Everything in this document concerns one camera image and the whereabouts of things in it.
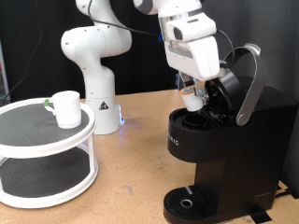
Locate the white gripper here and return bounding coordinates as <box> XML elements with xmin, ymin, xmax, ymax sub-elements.
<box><xmin>164</xmin><ymin>35</ymin><xmax>222</xmax><ymax>98</ymax></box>

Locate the white coffee pod orange rim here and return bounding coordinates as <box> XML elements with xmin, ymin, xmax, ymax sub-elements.
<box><xmin>178</xmin><ymin>84</ymin><xmax>204</xmax><ymax>112</ymax></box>

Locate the black Keurig coffee machine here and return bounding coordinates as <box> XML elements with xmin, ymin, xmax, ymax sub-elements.
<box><xmin>163</xmin><ymin>42</ymin><xmax>299</xmax><ymax>224</ymax></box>

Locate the white mug with green mark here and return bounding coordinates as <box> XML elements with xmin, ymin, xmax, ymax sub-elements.
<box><xmin>43</xmin><ymin>90</ymin><xmax>82</xmax><ymax>130</ymax></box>

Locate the black tape strip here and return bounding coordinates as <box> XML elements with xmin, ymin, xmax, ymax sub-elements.
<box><xmin>247</xmin><ymin>204</ymin><xmax>274</xmax><ymax>224</ymax></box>

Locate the white two-tier turntable shelf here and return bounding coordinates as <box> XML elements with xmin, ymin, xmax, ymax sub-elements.
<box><xmin>0</xmin><ymin>97</ymin><xmax>99</xmax><ymax>209</ymax></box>

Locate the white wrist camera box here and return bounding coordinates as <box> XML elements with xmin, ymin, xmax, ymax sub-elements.
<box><xmin>164</xmin><ymin>12</ymin><xmax>218</xmax><ymax>43</ymax></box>

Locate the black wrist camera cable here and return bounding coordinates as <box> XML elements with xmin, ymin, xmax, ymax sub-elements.
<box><xmin>88</xmin><ymin>0</ymin><xmax>236</xmax><ymax>69</ymax></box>

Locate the black power cable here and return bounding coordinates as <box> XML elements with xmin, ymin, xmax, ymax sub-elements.
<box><xmin>274</xmin><ymin>186</ymin><xmax>295</xmax><ymax>199</ymax></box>

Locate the thin black hanging cable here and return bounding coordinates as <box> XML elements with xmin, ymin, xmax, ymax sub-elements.
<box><xmin>0</xmin><ymin>0</ymin><xmax>43</xmax><ymax>106</ymax></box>

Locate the grey metal rack post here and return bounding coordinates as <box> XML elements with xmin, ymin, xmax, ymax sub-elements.
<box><xmin>0</xmin><ymin>40</ymin><xmax>9</xmax><ymax>101</ymax></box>

